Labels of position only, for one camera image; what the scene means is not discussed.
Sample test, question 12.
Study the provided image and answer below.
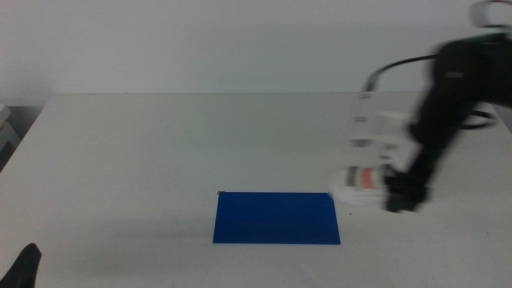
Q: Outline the blue rectangular mat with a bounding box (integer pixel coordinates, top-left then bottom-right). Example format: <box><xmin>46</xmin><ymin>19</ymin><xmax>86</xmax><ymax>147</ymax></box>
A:
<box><xmin>212</xmin><ymin>191</ymin><xmax>342</xmax><ymax>246</ymax></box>

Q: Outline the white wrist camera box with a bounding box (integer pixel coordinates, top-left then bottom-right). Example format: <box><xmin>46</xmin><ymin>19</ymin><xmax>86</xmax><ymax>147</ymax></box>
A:
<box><xmin>349</xmin><ymin>90</ymin><xmax>415</xmax><ymax>171</ymax></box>

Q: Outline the black camera cable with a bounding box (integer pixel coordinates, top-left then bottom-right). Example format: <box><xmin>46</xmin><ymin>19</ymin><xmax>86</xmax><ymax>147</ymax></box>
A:
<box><xmin>361</xmin><ymin>54</ymin><xmax>438</xmax><ymax>94</ymax></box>

